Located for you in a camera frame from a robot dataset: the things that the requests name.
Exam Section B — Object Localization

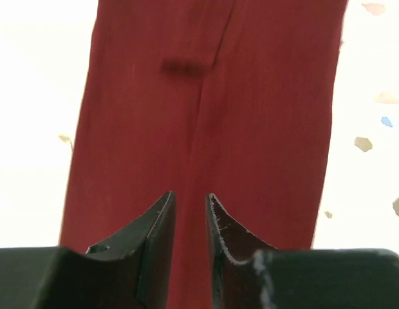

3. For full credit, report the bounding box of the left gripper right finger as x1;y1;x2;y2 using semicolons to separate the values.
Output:
206;194;399;309

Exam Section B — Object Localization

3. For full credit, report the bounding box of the dark red t shirt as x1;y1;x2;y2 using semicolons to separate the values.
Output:
60;0;347;308

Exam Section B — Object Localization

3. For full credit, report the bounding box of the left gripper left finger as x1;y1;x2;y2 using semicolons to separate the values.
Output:
0;192;176;309

